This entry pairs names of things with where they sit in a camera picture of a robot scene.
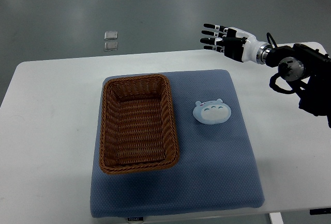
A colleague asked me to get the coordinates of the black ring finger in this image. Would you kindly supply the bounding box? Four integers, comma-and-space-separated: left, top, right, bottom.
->
200, 37, 224, 46

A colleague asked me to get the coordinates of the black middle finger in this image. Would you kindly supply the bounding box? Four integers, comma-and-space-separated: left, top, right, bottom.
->
201, 30, 225, 38

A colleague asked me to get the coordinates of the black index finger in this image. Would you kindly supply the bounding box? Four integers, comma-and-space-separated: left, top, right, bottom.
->
203, 23, 228, 33

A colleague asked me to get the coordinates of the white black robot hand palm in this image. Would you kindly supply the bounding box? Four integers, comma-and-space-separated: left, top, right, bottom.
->
224, 27, 270, 63

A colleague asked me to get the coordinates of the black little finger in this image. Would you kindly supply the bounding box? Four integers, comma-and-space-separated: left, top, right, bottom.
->
203, 46, 224, 53

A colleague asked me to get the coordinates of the black thumb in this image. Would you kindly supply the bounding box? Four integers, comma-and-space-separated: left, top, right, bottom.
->
222, 37, 247, 45

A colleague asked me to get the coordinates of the light blue plush toy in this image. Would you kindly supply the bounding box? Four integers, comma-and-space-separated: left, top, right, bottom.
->
192, 98, 232, 125

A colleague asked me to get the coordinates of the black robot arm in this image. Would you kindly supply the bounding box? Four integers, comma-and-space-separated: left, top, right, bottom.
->
200, 23, 330, 119

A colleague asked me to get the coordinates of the brown wicker basket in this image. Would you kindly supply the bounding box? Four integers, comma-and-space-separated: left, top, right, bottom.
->
99, 74, 179, 174

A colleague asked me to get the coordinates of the upper metal floor plate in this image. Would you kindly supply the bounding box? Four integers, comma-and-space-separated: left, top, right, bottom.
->
104, 31, 118, 40

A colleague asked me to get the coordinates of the white table leg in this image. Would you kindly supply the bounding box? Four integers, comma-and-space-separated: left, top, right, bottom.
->
268, 212, 284, 224

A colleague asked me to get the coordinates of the black table control panel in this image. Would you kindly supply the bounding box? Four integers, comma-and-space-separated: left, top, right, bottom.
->
309, 207, 331, 215

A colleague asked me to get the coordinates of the black label tag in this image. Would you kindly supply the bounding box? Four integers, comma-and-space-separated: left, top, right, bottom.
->
127, 217, 141, 221

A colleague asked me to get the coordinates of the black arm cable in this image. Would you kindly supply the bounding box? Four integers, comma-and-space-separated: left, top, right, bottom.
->
266, 32, 306, 95

